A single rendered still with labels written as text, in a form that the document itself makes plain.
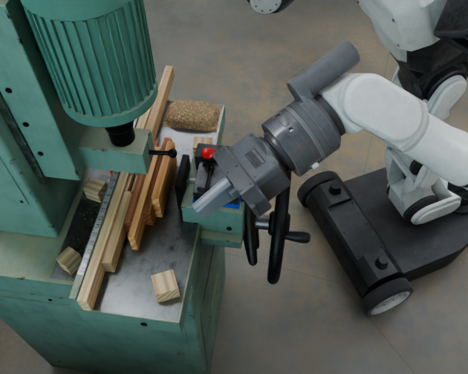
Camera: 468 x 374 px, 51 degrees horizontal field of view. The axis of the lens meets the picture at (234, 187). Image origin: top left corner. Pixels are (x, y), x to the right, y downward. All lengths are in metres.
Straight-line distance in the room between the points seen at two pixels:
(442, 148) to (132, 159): 0.59
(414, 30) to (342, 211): 1.08
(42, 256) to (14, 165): 0.29
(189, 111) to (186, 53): 1.66
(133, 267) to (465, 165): 0.66
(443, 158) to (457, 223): 1.41
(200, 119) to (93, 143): 0.32
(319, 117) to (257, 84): 2.08
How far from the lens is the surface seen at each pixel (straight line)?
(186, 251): 1.06
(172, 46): 2.96
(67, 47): 0.79
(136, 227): 1.04
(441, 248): 2.05
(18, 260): 1.26
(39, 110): 0.94
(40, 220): 1.20
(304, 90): 0.65
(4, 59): 0.88
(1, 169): 1.06
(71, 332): 1.53
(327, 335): 1.97
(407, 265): 1.97
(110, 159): 1.05
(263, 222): 1.18
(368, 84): 0.64
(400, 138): 0.66
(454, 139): 0.73
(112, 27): 0.77
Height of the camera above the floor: 1.83
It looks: 55 degrees down
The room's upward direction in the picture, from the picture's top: straight up
